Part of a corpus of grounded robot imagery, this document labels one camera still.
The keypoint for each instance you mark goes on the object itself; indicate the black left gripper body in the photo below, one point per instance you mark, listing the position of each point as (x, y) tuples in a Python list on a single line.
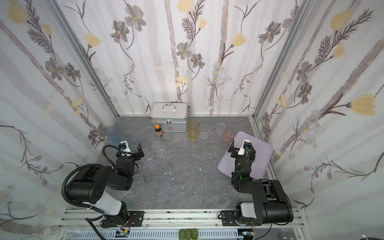
[(133, 153)]

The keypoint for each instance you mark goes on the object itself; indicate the blue plastic cup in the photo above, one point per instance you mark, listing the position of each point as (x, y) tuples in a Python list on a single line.
[(114, 135)]

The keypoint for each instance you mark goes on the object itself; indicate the pink drinking glass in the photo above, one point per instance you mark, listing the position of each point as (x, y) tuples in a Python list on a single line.
[(229, 133)]

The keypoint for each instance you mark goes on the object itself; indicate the amber drinking glass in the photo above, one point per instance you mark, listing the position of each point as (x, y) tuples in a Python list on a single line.
[(193, 130)]

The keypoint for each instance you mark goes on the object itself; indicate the clear tumbler glass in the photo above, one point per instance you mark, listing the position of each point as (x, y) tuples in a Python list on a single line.
[(160, 149), (149, 158), (153, 138)]

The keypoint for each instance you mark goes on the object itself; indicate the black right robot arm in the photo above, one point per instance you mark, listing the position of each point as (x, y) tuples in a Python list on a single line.
[(269, 205)]

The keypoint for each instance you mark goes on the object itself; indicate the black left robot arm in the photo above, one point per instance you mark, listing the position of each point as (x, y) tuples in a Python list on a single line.
[(86, 187)]

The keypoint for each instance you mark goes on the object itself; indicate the brown bottle orange cap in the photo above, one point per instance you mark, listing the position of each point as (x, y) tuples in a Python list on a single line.
[(158, 130)]

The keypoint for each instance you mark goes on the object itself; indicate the clear glass front left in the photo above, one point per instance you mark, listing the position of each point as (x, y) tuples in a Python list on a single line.
[(126, 196)]

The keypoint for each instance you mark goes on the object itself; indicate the frosted clear glass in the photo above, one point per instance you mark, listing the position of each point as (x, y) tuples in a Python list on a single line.
[(220, 128)]

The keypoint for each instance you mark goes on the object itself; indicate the silver metal first-aid case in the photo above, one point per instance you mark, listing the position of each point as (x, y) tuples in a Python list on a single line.
[(171, 117)]

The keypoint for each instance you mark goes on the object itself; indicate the small clear glass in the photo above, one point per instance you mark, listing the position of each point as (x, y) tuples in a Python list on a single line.
[(205, 130)]

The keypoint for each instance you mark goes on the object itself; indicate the green terminal block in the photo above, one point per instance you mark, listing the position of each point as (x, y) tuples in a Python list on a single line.
[(188, 234)]

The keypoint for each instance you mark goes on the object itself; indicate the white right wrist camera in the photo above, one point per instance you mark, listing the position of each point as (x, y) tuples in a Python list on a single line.
[(246, 146)]

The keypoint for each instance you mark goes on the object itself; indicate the clear glass near rail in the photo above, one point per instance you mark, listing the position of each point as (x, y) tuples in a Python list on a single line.
[(139, 184)]

